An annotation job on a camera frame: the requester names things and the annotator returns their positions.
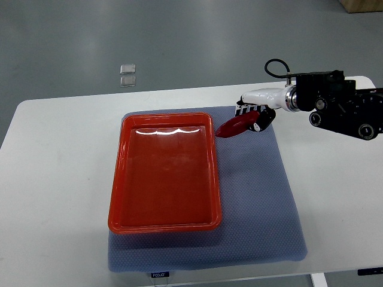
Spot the red plastic tray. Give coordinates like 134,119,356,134
108,112,222,235

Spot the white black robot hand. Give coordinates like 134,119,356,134
235,88,291,132

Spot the red pepper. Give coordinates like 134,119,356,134
215,111,260,138

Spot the upper metal floor plate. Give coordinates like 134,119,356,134
120,64,136,75

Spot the white table leg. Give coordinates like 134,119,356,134
310,273,328,287

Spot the black table control panel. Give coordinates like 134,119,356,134
357,267,383,276

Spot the black table label tag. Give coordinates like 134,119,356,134
151,271,170,279

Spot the cardboard box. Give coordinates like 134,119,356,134
339,0,383,13

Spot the blue-grey textured mat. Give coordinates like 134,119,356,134
108,106,307,272

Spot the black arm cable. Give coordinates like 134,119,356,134
264,58,293,81

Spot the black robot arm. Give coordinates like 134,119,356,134
285,70,382,141

